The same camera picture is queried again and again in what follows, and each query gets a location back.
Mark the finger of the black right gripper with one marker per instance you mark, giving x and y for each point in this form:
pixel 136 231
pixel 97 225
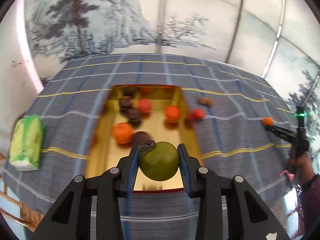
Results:
pixel 282 133

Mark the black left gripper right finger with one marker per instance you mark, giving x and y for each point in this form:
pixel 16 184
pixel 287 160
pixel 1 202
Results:
pixel 248 215

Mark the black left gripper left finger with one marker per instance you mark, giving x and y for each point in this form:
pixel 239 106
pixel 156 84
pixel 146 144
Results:
pixel 70 215

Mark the orange mandarin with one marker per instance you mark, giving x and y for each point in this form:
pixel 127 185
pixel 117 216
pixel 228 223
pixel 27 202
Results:
pixel 267 121
pixel 122 133
pixel 172 114

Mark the red tomato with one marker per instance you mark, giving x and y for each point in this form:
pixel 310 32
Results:
pixel 144 106
pixel 197 114

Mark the green tomato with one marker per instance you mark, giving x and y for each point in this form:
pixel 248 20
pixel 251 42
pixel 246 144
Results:
pixel 159 161

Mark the dark brown passion fruit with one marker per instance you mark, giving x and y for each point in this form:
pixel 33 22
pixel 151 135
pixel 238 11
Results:
pixel 139 137

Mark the dark mangosteen with calyx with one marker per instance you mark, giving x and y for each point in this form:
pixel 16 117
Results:
pixel 125 103

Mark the person right hand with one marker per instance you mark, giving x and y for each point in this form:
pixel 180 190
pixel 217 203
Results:
pixel 304 165

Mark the green tissue pack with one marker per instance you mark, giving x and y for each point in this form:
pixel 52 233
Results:
pixel 26 144

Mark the red gold toffee tin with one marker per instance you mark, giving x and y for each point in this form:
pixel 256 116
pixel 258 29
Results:
pixel 105 152

